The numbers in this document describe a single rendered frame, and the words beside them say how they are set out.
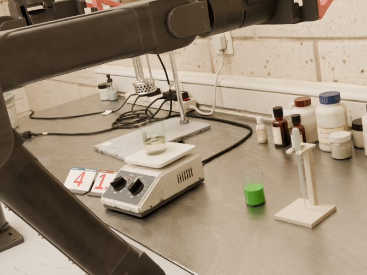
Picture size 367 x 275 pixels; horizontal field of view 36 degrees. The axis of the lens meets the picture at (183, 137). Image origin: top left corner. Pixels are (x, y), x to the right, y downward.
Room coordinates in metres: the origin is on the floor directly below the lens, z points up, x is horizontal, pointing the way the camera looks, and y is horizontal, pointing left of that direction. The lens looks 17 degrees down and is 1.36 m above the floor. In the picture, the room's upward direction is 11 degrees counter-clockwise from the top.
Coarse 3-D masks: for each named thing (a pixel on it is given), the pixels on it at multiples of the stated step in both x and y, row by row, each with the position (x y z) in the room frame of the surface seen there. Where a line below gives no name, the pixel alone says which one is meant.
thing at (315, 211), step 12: (312, 144) 0.93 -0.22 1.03; (312, 168) 0.94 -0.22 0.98; (312, 180) 0.93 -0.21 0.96; (312, 192) 0.93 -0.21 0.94; (300, 204) 0.95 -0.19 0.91; (312, 204) 0.93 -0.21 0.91; (324, 204) 0.93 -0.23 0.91; (276, 216) 0.92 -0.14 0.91; (288, 216) 0.91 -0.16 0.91; (300, 216) 0.90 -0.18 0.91; (312, 216) 0.89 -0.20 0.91; (324, 216) 0.89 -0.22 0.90
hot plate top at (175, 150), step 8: (168, 144) 1.21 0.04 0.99; (176, 144) 1.20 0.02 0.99; (184, 144) 1.19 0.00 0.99; (136, 152) 1.20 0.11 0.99; (144, 152) 1.19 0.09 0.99; (168, 152) 1.16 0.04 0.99; (176, 152) 1.14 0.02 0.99; (184, 152) 1.14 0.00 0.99; (128, 160) 1.16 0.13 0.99; (136, 160) 1.14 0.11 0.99; (144, 160) 1.13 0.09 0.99; (152, 160) 1.12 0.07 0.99; (160, 160) 1.11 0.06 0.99; (168, 160) 1.11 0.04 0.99
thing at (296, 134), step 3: (294, 129) 0.92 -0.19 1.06; (297, 129) 0.92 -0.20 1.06; (294, 132) 0.92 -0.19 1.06; (297, 132) 0.92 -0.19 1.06; (294, 135) 0.92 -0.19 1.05; (297, 135) 0.92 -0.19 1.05; (294, 138) 0.92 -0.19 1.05; (297, 138) 0.91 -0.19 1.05; (294, 141) 0.92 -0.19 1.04; (297, 141) 0.92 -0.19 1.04; (300, 141) 0.92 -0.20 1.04; (297, 144) 0.92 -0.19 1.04; (300, 144) 0.92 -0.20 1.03; (297, 147) 0.92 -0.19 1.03; (300, 147) 0.92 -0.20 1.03; (297, 150) 0.92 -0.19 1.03
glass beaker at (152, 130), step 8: (144, 120) 1.19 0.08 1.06; (152, 120) 1.20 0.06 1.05; (160, 120) 1.18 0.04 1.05; (144, 128) 1.15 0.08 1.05; (152, 128) 1.15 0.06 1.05; (160, 128) 1.16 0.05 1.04; (144, 136) 1.16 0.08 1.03; (152, 136) 1.15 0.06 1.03; (160, 136) 1.15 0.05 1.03; (144, 144) 1.16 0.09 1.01; (152, 144) 1.15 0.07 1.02; (160, 144) 1.15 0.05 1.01; (152, 152) 1.15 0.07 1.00; (160, 152) 1.15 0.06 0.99
